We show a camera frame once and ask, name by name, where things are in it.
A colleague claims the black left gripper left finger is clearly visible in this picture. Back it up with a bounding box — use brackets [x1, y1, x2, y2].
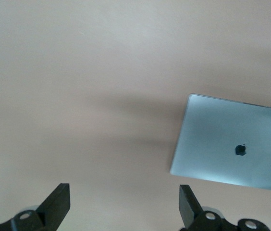
[0, 182, 71, 231]

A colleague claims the grey laptop with black keyboard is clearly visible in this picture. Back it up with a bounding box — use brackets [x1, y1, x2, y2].
[169, 93, 271, 193]

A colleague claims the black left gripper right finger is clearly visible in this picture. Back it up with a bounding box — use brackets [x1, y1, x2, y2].
[178, 184, 271, 231]

